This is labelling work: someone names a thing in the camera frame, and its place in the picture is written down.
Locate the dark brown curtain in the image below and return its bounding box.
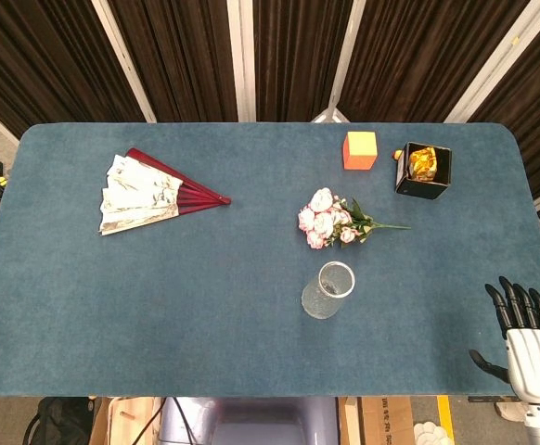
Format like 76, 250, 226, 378
0, 0, 540, 233

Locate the red and white folding fan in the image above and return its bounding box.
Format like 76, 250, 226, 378
97, 147, 232, 236

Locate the black bag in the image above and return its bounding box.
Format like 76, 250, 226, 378
22, 397, 96, 445

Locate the clear glass cup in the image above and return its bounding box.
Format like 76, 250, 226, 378
301, 261, 356, 320

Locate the brown cardboard box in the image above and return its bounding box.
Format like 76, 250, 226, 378
339, 397, 415, 445

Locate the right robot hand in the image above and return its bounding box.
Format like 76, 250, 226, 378
468, 276, 540, 405

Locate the blue table cloth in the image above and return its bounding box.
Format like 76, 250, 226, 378
0, 121, 540, 399

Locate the gold foil snack packet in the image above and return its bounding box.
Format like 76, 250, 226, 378
407, 146, 438, 182

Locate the purple robot torso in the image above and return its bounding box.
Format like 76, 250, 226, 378
158, 397, 341, 445

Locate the light wooden crate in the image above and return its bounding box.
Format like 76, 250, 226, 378
88, 397, 164, 445

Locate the orange foam cube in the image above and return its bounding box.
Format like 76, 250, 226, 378
341, 131, 378, 172

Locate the black square box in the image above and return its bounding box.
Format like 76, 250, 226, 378
393, 141, 454, 201

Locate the pink artificial flower bouquet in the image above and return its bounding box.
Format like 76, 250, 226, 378
297, 186, 412, 250

